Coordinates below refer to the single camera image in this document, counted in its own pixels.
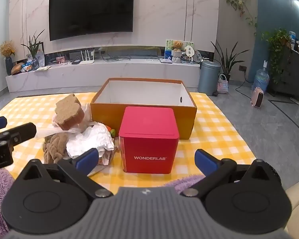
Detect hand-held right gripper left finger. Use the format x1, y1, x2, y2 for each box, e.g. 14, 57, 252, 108
15, 148, 114, 200

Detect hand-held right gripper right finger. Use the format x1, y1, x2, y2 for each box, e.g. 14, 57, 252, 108
181, 149, 282, 201

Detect orange cardboard box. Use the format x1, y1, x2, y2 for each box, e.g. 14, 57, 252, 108
90, 78, 198, 140

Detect red square box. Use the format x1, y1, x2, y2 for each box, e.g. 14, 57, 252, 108
119, 106, 180, 174

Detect white crumpled plastic bag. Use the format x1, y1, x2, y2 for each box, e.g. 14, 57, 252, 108
66, 122, 115, 158

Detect clear plastic bag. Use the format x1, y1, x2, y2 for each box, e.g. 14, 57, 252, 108
36, 105, 95, 140

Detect yellow checkered mat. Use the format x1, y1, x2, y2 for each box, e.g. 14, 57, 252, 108
0, 92, 258, 187

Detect brown knitted cloth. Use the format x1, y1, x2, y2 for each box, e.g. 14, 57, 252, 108
42, 132, 71, 165

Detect brown toast-shaped plush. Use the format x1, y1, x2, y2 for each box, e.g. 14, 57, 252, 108
54, 94, 85, 130

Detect brown bread loaf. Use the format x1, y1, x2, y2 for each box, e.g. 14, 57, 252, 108
11, 62, 25, 76

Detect yellow flowers in dark vase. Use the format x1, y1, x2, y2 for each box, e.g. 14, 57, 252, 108
0, 40, 16, 76

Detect pastel woven bag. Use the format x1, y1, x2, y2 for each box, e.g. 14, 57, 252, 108
217, 74, 229, 94

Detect grass plant in glass vase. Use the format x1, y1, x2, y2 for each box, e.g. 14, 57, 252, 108
21, 30, 45, 70

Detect grey-blue trash can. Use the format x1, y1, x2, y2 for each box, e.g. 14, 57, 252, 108
198, 60, 222, 96

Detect pink space heater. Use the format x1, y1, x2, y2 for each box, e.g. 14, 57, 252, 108
250, 87, 265, 108

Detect white marble television console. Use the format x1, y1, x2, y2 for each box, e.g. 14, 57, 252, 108
5, 59, 201, 93

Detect white router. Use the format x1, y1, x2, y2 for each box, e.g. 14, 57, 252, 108
79, 50, 95, 65

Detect water bottle with pump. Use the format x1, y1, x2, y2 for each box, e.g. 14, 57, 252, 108
252, 60, 270, 92

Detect potted plant with long leaves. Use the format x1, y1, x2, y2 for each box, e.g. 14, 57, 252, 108
210, 40, 243, 82

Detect brown teddy bear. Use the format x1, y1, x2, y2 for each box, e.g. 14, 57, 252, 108
171, 40, 186, 63

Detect green picture card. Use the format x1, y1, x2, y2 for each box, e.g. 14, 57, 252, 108
165, 39, 194, 60

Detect dark cabinet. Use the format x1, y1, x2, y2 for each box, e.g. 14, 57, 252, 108
268, 47, 299, 105

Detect bushy leafy plant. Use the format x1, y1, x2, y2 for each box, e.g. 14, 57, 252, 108
261, 28, 292, 84

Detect black flat television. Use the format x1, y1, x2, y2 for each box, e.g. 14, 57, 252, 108
48, 0, 135, 41

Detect bottles on cabinet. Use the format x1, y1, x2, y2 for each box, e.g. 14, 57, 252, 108
289, 31, 297, 50

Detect hanging vine plant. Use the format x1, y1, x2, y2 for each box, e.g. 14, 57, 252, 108
225, 0, 258, 36

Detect floor cable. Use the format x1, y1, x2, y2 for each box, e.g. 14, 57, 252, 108
235, 71, 255, 102

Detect black cables on console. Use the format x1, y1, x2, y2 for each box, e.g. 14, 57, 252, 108
102, 47, 131, 61

